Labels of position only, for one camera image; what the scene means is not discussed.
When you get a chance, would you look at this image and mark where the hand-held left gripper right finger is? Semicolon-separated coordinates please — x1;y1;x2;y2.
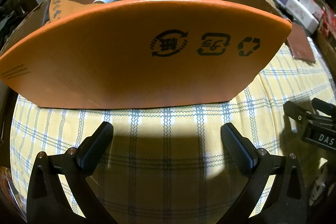
221;123;308;224

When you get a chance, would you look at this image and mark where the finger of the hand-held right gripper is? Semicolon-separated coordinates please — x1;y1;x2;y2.
283;101;315;122
312;98;336;117

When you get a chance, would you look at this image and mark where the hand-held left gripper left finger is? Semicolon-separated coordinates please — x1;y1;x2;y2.
26;121;117;224

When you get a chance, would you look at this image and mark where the brown notebook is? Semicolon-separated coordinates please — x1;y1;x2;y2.
286;22;317;64

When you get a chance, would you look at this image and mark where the orange cardboard box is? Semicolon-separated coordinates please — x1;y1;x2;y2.
0;0;292;110

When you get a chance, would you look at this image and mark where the yellow plaid tablecloth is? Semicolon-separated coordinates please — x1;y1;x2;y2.
10;38;336;224

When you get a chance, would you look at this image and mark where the pile of red packets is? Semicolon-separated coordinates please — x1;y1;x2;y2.
319;4;336;35

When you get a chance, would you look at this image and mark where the white tissue box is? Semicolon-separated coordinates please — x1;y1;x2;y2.
285;0;319;34

